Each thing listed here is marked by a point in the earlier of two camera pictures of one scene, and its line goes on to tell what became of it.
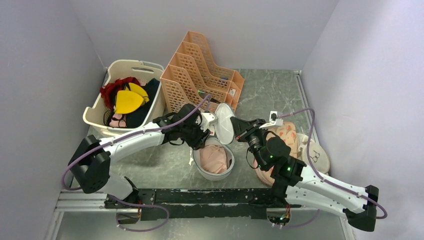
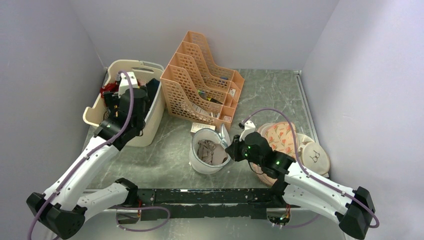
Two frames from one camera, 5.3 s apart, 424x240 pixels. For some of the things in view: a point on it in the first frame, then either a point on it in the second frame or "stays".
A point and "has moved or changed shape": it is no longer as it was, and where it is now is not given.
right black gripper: x=243 y=129 to x=233 y=150
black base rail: x=180 y=204 stays
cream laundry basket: x=131 y=98 stays
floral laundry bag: x=287 y=131 stays
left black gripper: x=198 y=142 to x=111 y=99
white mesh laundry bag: x=225 y=131 has moved or changed shape
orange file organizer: x=193 y=77 stays
